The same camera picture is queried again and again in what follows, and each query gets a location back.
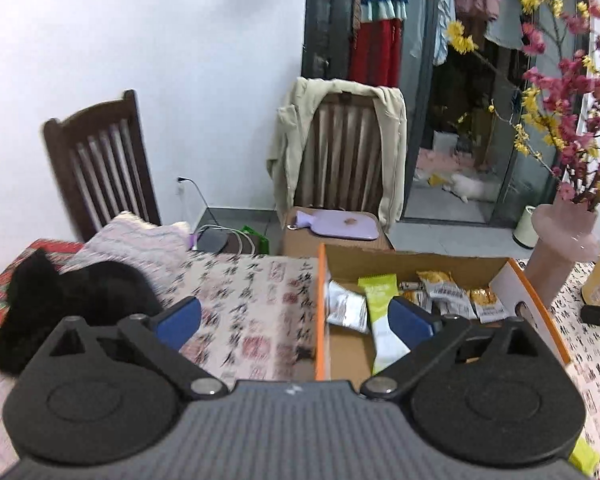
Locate brown slatted wooden chair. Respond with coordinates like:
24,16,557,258
305,91,386,213

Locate pink vase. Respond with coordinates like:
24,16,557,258
522,195,600,311

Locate pink patterned cushion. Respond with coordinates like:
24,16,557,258
70,210,193,281

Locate green bag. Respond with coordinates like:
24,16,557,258
240,225,271,256

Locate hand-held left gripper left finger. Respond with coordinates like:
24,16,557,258
35,296,231,402

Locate light blue hanging garment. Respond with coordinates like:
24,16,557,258
432,0,456,66

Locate white and yellow snack packet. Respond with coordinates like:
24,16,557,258
416,270,466,317

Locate wall charger with cable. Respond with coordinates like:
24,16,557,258
176,176,213,231

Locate dark wooden chair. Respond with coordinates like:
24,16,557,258
42,89,162,243

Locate plain brown cardboard box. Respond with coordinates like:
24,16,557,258
280,206,396,257

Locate red hanging garment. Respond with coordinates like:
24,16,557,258
347,0,410,88

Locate pink and yellow artificial flowers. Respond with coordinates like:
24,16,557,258
445,0,600,211

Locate purple hot water bottle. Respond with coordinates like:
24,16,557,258
292,210,381,241

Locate silver snack packet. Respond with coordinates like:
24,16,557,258
326,280,371,335

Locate small white bin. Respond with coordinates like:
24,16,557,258
512,205,538,250

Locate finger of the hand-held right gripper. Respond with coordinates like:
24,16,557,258
580,295,600,333

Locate grey round device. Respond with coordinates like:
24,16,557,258
196,227,231,253

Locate black fluffy cloth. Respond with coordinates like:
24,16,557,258
0,247,163,376

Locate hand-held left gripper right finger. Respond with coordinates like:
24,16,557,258
359,297,556,401

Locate grey-green hanging garment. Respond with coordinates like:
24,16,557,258
485,0,526,51

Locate yellow-green packet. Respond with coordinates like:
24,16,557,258
570,440,600,476

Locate green snack packet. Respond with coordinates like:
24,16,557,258
357,274,412,376

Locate pink floor mat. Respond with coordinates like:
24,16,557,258
417,149,481,173

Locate glass sliding door frame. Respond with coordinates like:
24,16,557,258
302,0,591,226

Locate orange-edged cardboard box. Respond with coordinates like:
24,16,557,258
314,244,573,381

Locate beige jacket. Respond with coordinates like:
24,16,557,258
266,76,408,233

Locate white fluffy pet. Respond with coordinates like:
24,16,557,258
442,172,501,204

